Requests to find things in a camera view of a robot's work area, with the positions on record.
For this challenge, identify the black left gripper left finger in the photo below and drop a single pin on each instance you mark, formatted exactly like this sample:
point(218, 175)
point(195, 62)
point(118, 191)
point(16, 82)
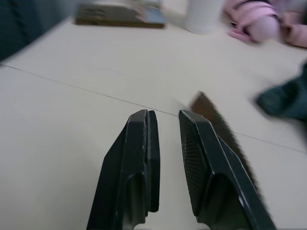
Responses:
point(134, 167)

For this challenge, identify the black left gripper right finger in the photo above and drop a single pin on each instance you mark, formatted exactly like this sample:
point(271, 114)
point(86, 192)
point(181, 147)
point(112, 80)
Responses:
point(216, 172)

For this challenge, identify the brown braided belt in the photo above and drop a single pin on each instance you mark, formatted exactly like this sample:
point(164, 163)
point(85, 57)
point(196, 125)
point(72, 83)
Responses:
point(211, 110)

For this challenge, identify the blue denim shorts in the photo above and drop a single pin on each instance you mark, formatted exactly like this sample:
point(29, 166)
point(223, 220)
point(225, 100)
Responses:
point(285, 100)

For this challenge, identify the smartphone in brown case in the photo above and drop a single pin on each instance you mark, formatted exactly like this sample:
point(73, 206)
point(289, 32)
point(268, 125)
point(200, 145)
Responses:
point(115, 15)

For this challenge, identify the white thermos bottle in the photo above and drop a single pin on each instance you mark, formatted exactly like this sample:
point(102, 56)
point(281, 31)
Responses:
point(204, 16)

